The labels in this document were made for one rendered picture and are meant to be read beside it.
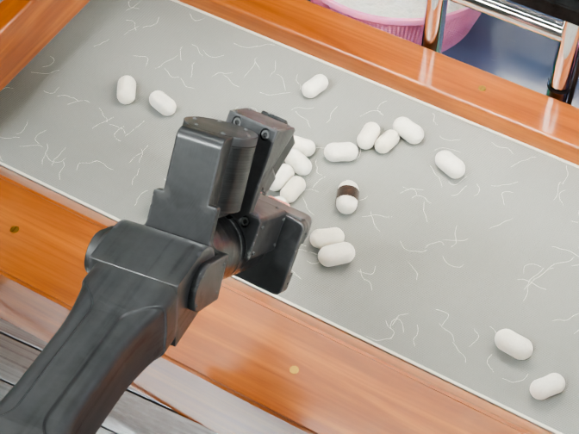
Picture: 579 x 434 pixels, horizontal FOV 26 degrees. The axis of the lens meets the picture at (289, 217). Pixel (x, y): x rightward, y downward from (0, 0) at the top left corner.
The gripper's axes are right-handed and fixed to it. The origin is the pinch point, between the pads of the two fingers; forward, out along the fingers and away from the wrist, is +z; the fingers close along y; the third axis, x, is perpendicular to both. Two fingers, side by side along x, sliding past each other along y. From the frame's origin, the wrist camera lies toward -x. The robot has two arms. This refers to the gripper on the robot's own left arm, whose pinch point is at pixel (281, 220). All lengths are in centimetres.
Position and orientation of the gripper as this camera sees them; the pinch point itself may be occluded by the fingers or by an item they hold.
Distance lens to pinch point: 111.0
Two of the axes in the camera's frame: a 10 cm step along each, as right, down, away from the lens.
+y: -8.7, -4.0, 3.1
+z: 3.8, -1.3, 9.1
